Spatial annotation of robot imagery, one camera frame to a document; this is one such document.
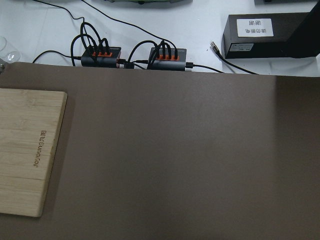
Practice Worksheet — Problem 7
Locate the clear wine glass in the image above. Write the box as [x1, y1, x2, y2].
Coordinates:
[0, 36, 21, 64]

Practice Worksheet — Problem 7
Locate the black box with label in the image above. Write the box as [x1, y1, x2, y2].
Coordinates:
[223, 12, 320, 59]

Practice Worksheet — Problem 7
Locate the bamboo cutting board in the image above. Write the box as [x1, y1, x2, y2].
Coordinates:
[0, 88, 68, 217]

